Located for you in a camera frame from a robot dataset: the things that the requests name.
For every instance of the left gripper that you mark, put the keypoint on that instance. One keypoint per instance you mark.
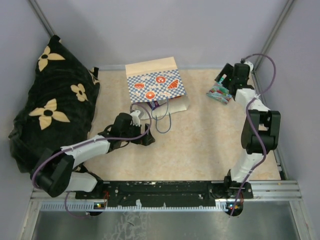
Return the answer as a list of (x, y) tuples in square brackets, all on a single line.
[(145, 141)]

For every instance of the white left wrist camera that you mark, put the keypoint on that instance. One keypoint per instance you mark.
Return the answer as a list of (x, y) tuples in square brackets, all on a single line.
[(136, 117)]

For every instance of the teal Fox's mint candy bag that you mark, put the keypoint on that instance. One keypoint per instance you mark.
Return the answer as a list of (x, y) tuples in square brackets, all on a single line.
[(218, 92)]

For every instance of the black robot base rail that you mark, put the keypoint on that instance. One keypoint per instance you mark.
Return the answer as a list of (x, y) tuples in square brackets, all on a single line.
[(166, 193)]

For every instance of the purple candy bag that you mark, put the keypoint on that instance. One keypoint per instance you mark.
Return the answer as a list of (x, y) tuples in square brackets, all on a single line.
[(155, 104)]

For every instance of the checkered paper bag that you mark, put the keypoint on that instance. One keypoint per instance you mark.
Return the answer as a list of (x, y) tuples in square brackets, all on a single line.
[(157, 80)]

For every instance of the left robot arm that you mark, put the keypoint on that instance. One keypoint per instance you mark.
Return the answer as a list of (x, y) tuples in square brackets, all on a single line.
[(56, 171)]

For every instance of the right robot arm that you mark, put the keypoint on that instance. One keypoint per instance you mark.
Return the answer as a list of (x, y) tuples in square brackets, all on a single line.
[(261, 128)]

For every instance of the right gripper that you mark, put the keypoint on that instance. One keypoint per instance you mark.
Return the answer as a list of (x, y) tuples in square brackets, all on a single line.
[(228, 71)]

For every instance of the black floral pillow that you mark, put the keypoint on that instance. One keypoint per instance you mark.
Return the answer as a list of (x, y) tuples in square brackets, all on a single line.
[(60, 106)]

